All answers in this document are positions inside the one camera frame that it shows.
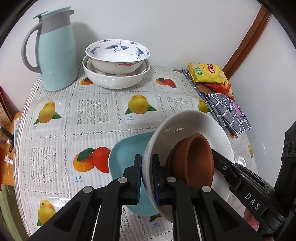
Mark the light blue thermos jug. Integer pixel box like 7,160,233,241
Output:
21,6,78,92

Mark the orange snack bag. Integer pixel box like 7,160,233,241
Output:
203,82,234,99

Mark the middle red patterned bowl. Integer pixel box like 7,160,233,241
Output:
86,59,147,76

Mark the right hand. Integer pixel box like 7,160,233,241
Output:
243,209,259,231

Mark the grey checked cloth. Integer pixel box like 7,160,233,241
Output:
182,69,251,136

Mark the small brown clay bowl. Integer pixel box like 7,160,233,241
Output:
171,133,214,188
166,138,188,169

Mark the yellow chips bag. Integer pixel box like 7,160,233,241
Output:
188,63,228,83

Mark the black small bottle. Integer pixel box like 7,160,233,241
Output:
1,124,14,153

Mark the large white porcelain bowl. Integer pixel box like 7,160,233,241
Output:
82,56,151,89

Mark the wooden side table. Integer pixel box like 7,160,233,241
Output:
1,112,22,186

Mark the blue square plate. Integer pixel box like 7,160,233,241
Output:
108,131,160,217

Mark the blue patterned porcelain bowl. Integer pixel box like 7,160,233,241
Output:
85,39,150,73

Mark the brown wooden door frame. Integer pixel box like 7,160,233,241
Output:
223,6,271,80

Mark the fruit print tablecloth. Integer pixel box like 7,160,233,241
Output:
14,64,260,241

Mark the white ceramic bowl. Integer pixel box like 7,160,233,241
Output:
142,109,234,221

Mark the small white tube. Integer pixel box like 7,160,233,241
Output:
4,156,14,165

